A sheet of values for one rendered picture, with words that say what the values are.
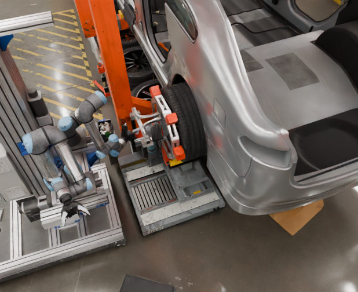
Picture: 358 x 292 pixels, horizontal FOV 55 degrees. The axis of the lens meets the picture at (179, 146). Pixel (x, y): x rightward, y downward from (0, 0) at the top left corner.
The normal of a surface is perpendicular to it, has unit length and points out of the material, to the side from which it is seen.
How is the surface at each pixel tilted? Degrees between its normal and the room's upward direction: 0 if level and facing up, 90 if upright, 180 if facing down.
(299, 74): 2
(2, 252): 0
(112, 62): 90
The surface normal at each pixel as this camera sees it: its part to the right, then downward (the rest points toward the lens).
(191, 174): -0.04, -0.66
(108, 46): 0.36, 0.69
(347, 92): 0.09, -0.37
